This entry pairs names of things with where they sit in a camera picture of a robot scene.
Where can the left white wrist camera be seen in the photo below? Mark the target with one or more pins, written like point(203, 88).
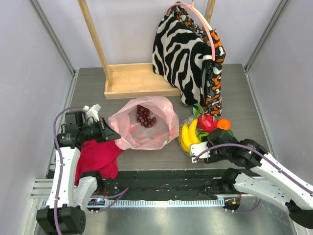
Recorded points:
point(92, 111)

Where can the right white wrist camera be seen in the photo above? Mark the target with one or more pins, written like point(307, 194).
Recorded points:
point(195, 150)

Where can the white cable duct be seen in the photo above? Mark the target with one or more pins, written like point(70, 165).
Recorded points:
point(98, 204)

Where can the fake orange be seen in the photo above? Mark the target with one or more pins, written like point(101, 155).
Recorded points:
point(224, 124)

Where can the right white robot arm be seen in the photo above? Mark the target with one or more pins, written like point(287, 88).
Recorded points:
point(274, 183)

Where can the zebra print garment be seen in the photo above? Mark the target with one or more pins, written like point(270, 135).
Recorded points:
point(181, 51)

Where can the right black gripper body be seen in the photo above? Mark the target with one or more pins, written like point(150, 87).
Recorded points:
point(212, 141)

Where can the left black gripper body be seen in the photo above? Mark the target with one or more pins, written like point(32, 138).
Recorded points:
point(92, 131)

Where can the wooden clothes rack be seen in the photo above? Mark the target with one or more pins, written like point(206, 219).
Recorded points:
point(122, 32)

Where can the fake red fruit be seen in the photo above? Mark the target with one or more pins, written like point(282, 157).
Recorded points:
point(206, 122)

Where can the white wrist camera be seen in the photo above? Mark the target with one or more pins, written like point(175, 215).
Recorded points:
point(92, 111)
point(195, 150)

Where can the orange green fake mango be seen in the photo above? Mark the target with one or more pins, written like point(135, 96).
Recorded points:
point(230, 132)

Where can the pink plastic bag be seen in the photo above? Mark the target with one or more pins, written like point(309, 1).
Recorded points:
point(134, 136)

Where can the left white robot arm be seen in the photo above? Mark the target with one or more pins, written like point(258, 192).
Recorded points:
point(65, 210)

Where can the red cloth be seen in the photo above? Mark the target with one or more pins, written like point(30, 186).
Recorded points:
point(100, 157)

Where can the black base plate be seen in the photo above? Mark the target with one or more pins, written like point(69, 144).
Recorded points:
point(165, 185)

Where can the fake dark grapes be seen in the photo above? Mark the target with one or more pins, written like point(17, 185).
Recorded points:
point(145, 117)

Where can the small fake banana bunch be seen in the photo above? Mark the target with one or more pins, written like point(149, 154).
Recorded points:
point(192, 132)

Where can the fake green apple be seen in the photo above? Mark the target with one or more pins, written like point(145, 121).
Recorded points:
point(202, 136)

